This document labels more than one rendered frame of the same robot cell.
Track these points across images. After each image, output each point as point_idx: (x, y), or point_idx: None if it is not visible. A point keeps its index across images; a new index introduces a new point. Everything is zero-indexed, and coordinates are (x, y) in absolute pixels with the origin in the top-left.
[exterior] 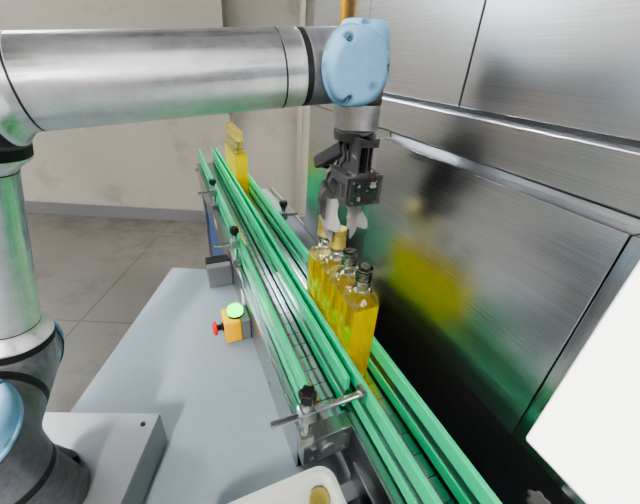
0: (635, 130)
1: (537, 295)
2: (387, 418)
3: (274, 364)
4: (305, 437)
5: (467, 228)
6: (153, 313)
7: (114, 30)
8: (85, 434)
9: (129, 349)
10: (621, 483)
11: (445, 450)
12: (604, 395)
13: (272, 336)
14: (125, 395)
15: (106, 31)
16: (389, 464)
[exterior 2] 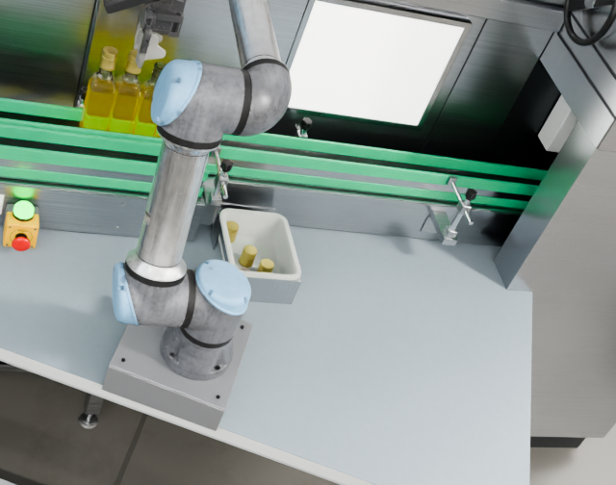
0: None
1: (275, 31)
2: (240, 148)
3: (137, 197)
4: (220, 197)
5: (224, 10)
6: None
7: (267, 29)
8: (149, 326)
9: (0, 331)
10: (320, 89)
11: (259, 140)
12: (309, 60)
13: (112, 184)
14: (74, 335)
15: (269, 32)
16: (247, 172)
